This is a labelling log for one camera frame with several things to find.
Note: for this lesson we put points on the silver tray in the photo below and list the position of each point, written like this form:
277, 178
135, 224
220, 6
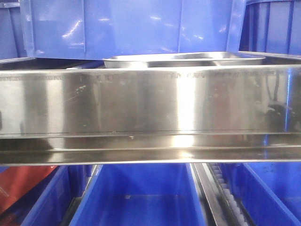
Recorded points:
215, 58

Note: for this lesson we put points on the blue bin lower centre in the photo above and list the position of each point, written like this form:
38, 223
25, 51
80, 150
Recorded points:
147, 194

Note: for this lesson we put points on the blue bin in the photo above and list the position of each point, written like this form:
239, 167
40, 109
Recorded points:
269, 191
147, 194
66, 184

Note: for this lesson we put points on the large blue crate behind tray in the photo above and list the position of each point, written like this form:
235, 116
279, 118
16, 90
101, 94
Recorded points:
97, 29

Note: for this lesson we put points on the blue bin lower left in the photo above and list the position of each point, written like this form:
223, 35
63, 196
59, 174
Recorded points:
66, 184

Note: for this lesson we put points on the blue bin lower right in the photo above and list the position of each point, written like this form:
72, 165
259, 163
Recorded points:
269, 191

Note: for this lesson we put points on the blue crate upper right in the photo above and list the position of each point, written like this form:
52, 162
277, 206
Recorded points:
272, 26

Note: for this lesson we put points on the red object in left bin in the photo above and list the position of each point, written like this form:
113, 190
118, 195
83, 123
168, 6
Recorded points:
15, 182

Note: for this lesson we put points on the blue crate upper left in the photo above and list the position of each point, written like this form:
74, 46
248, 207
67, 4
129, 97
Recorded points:
11, 30

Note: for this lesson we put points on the stainless steel shelf front rail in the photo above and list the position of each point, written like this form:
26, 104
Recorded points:
188, 114

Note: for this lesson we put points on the white roller track rail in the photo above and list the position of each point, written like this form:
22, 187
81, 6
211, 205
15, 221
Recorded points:
219, 206

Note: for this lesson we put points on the metal divider rail left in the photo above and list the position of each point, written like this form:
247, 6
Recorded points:
80, 200

